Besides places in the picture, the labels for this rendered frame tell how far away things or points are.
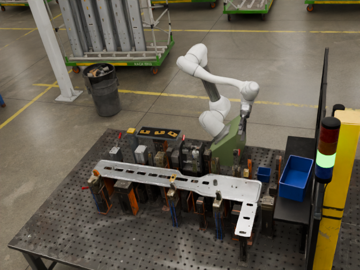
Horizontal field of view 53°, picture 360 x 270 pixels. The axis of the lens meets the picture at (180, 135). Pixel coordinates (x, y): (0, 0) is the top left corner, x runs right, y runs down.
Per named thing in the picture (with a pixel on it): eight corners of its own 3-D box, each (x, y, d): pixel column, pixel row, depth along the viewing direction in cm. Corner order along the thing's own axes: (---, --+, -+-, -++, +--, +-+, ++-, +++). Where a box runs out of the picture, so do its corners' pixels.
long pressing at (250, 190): (87, 177, 293) (87, 175, 292) (100, 159, 310) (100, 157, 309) (257, 204, 247) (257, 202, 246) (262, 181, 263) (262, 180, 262)
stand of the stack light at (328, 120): (307, 226, 165) (321, 125, 131) (308, 215, 170) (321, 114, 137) (324, 229, 163) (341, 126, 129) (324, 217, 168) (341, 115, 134)
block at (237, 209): (230, 240, 260) (228, 214, 244) (233, 227, 269) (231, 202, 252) (242, 242, 257) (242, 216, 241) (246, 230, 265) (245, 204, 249)
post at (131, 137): (135, 171, 335) (125, 134, 309) (139, 166, 340) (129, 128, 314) (143, 172, 332) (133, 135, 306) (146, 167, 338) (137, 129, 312)
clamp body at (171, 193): (169, 227, 277) (162, 195, 257) (174, 215, 286) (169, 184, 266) (180, 229, 274) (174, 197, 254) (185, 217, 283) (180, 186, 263)
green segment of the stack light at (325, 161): (315, 166, 144) (317, 155, 140) (316, 156, 149) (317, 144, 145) (334, 169, 141) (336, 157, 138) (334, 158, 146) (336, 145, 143)
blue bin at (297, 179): (277, 196, 245) (278, 182, 237) (289, 167, 265) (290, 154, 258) (302, 202, 237) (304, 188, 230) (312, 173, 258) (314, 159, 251)
